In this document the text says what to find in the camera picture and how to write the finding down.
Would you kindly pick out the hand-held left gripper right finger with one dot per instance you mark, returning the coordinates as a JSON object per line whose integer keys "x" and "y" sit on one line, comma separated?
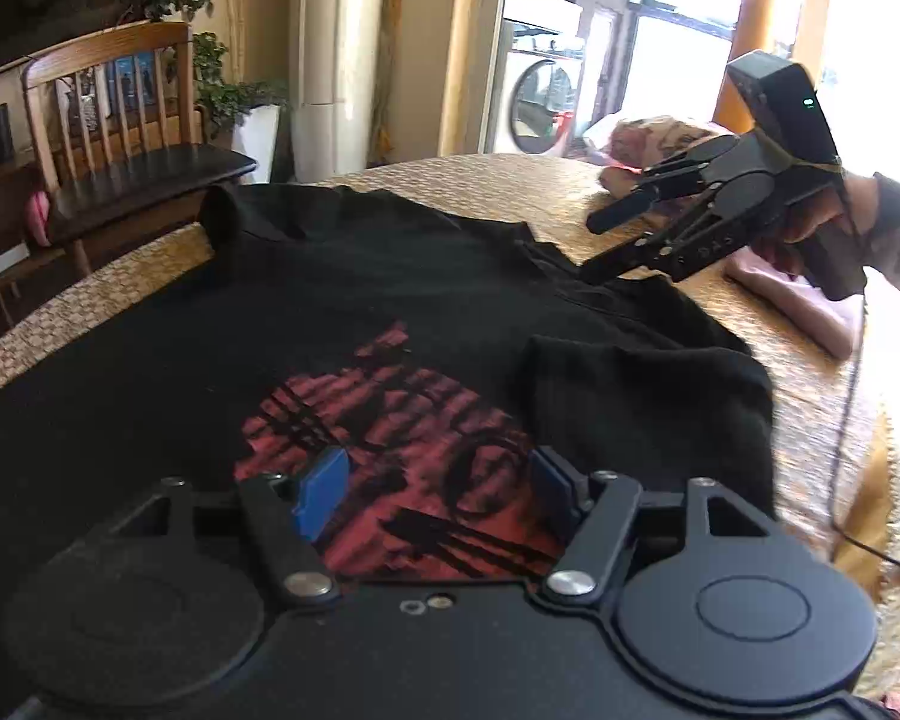
{"x": 551, "y": 491}

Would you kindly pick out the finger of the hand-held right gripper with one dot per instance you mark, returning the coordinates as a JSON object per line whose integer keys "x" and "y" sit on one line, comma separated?
{"x": 622, "y": 211}
{"x": 615, "y": 264}

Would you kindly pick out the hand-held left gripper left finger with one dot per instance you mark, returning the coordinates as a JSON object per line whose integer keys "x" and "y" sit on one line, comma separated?
{"x": 319, "y": 495}

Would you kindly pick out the black T-shirt red print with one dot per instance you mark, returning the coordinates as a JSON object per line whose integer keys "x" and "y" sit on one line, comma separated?
{"x": 345, "y": 292}

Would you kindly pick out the person's right hand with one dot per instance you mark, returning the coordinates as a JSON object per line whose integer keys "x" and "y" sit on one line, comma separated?
{"x": 825, "y": 214}

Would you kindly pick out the orange curved stand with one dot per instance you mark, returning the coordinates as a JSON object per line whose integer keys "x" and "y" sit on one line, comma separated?
{"x": 754, "y": 15}

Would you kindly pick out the washing machine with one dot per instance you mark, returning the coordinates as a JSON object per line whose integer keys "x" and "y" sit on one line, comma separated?
{"x": 540, "y": 101}

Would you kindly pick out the pink folded garment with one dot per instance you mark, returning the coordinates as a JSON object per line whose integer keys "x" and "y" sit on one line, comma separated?
{"x": 795, "y": 307}

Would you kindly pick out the sliding glass door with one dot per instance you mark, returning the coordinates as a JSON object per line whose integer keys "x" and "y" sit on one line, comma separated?
{"x": 461, "y": 52}

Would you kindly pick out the white floor air conditioner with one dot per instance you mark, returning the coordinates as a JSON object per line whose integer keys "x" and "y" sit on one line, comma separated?
{"x": 337, "y": 52}

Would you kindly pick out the wooden chair black seat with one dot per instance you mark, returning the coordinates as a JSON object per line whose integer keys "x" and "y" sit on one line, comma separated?
{"x": 142, "y": 172}

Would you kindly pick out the pink case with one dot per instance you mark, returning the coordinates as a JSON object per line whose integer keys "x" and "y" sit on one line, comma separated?
{"x": 40, "y": 219}

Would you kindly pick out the blue framed picture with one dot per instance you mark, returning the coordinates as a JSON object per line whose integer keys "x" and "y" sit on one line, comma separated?
{"x": 131, "y": 79}

